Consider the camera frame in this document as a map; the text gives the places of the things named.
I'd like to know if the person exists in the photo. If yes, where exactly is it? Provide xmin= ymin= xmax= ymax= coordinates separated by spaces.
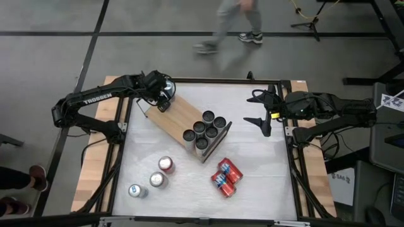
xmin=0 ymin=163 xmax=49 ymax=218
xmin=193 ymin=0 xmax=264 ymax=55

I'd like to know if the gray cabinet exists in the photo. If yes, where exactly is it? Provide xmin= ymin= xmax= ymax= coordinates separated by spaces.
xmin=369 ymin=82 xmax=404 ymax=174

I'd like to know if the black-topped beverage can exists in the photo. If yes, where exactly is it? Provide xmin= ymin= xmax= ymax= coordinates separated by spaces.
xmin=182 ymin=129 xmax=197 ymax=151

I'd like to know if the person's shoe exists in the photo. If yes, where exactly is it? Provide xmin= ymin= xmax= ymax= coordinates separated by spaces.
xmin=0 ymin=197 xmax=32 ymax=217
xmin=28 ymin=164 xmax=49 ymax=192
xmin=238 ymin=31 xmax=264 ymax=45
xmin=193 ymin=42 xmax=219 ymax=55

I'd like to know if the black chair leg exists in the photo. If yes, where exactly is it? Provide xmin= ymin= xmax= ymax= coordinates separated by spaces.
xmin=0 ymin=132 xmax=25 ymax=148

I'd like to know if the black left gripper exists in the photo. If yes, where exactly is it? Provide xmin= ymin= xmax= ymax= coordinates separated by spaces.
xmin=143 ymin=69 xmax=175 ymax=113

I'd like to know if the black desk leg frame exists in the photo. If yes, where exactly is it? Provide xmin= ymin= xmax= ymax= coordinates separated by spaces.
xmin=342 ymin=0 xmax=404 ymax=86

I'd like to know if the black metal table frame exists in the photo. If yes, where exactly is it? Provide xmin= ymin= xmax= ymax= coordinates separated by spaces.
xmin=71 ymin=71 xmax=337 ymax=227

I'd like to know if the yellow floor cable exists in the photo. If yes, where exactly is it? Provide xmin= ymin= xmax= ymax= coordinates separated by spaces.
xmin=289 ymin=0 xmax=342 ymax=20

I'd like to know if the gray storage box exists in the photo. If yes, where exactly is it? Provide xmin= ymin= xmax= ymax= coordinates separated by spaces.
xmin=353 ymin=160 xmax=404 ymax=227

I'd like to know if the silver-topped beverage can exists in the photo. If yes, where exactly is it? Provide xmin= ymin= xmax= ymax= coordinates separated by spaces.
xmin=149 ymin=171 xmax=169 ymax=190

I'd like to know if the silver blue slim can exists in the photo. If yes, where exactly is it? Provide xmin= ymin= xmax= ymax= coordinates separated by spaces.
xmin=128 ymin=183 xmax=150 ymax=199

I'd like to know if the white box with print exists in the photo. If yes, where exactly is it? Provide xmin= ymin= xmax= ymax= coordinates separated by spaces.
xmin=327 ymin=168 xmax=356 ymax=206

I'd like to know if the light blue silver energy can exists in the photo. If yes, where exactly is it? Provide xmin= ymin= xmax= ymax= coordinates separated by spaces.
xmin=163 ymin=80 xmax=177 ymax=99

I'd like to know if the white printed label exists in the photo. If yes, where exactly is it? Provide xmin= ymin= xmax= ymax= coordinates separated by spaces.
xmin=381 ymin=90 xmax=404 ymax=114

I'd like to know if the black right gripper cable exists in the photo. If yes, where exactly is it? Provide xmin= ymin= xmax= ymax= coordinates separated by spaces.
xmin=251 ymin=89 xmax=269 ymax=105

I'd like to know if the wooden shelf black metal frame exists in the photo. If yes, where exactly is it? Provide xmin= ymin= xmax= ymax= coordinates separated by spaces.
xmin=135 ymin=75 xmax=234 ymax=164

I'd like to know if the black tripod stand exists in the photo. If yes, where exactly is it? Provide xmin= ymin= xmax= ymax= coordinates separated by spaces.
xmin=290 ymin=1 xmax=328 ymax=42

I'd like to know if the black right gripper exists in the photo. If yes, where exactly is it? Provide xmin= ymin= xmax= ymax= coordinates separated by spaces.
xmin=242 ymin=84 xmax=287 ymax=138

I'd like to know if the person's hand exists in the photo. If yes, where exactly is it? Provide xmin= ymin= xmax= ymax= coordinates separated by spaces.
xmin=239 ymin=0 xmax=257 ymax=11

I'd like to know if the red Fanta strawberry can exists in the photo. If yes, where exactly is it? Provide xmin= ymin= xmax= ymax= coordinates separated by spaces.
xmin=157 ymin=155 xmax=175 ymax=175
xmin=210 ymin=170 xmax=237 ymax=199
xmin=217 ymin=157 xmax=244 ymax=184

